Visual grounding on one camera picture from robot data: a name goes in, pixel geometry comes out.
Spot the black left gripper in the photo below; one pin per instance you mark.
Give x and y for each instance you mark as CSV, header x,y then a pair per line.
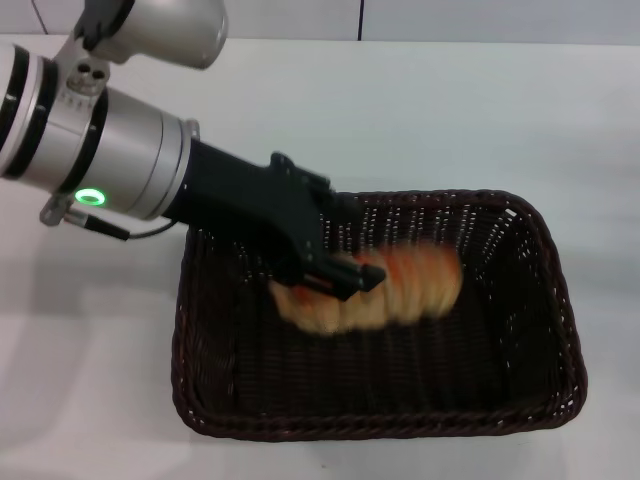
x,y
250,205

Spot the orange striped bread loaf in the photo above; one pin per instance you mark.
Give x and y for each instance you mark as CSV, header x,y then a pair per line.
x,y
415,285

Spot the dark brown woven basket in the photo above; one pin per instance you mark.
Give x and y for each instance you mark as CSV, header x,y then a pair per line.
x,y
380,380

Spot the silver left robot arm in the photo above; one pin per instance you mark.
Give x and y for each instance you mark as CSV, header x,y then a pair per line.
x,y
125,150

